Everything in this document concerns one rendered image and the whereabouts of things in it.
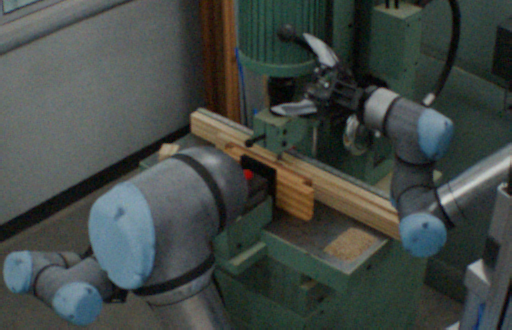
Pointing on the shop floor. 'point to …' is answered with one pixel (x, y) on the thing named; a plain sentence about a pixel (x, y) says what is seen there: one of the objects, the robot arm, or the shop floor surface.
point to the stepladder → (251, 93)
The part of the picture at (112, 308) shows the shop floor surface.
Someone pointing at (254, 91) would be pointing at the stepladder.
